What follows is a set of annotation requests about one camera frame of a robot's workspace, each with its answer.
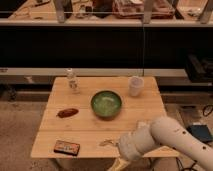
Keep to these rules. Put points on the orange black eraser box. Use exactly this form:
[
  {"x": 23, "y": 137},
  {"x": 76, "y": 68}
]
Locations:
[{"x": 66, "y": 148}]

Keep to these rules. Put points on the white ceramic cup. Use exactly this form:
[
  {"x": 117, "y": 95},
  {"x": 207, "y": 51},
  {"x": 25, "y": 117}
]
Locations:
[{"x": 135, "y": 86}]

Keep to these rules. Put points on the small clear plastic bottle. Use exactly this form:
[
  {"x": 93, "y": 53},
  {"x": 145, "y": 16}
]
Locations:
[{"x": 72, "y": 80}]

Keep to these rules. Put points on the green ceramic bowl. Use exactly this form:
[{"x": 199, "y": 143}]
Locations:
[{"x": 106, "y": 104}]

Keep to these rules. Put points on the white wrapped packet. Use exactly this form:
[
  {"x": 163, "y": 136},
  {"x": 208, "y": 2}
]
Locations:
[{"x": 141, "y": 124}]

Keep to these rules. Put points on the brown red sausage toy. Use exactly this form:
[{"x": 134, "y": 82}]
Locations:
[{"x": 67, "y": 112}]

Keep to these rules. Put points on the long shelf bench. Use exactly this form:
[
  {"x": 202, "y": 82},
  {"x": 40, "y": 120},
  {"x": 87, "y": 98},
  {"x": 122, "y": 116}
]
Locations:
[{"x": 51, "y": 36}]

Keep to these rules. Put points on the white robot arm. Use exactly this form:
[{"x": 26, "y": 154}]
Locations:
[{"x": 163, "y": 131}]

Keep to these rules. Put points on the dark blue box on floor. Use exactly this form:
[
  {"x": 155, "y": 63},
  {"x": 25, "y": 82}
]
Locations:
[{"x": 201, "y": 132}]

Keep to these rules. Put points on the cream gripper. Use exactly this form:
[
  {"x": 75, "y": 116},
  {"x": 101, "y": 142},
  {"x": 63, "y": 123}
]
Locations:
[{"x": 119, "y": 163}]

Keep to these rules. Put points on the cluttered tray on shelf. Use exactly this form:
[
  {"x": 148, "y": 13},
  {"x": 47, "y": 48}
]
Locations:
[{"x": 162, "y": 9}]

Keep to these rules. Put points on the wooden folding table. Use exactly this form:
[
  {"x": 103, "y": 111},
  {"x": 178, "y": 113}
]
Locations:
[{"x": 84, "y": 127}]

